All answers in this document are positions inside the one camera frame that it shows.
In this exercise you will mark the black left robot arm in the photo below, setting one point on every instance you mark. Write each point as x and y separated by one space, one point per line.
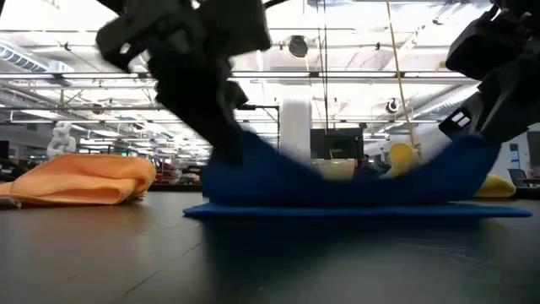
126 34

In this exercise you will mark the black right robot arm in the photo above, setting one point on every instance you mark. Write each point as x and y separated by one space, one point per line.
519 6

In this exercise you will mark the white round column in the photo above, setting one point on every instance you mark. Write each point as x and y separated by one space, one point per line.
295 122

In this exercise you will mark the black metal stand frame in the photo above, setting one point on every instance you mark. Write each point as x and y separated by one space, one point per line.
253 107

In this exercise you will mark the blue microfiber towel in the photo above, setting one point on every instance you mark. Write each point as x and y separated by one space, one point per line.
337 190

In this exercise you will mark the white robot figure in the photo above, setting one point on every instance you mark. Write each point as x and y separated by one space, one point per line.
61 141

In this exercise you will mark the orange translucent plastic bin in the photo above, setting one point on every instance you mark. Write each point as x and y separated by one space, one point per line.
333 169

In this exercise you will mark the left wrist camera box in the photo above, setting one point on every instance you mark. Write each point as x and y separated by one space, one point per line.
236 25

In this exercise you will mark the yellow microfiber towel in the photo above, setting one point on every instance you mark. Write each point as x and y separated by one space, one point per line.
401 158

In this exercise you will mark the orange microfiber towel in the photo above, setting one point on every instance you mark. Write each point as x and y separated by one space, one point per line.
76 177

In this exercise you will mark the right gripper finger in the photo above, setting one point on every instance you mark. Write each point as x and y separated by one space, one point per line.
457 122
489 122

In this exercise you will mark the dark office chair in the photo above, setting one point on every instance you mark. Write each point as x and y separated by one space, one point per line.
515 175

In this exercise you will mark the black aluminium table frame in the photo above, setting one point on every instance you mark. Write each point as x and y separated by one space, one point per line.
177 187

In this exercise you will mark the black monitor screen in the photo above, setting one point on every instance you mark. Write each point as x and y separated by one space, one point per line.
337 145

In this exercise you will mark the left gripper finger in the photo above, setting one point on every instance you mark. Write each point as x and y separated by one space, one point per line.
236 99
211 135

